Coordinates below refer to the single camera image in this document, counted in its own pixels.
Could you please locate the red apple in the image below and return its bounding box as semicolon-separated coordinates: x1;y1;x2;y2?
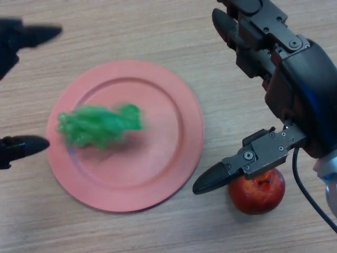
227;168;286;215

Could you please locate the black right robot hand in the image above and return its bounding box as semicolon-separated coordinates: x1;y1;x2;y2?
192;0;337;195

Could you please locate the pink round plate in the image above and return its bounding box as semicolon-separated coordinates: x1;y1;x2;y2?
46;59;205;213

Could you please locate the green plastic grape bunch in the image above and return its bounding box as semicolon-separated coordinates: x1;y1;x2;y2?
56;103;148;152

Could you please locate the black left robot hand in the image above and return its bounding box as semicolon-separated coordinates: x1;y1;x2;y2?
0;17;63;170

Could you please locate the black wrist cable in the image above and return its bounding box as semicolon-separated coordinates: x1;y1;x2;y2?
292;147;337;230

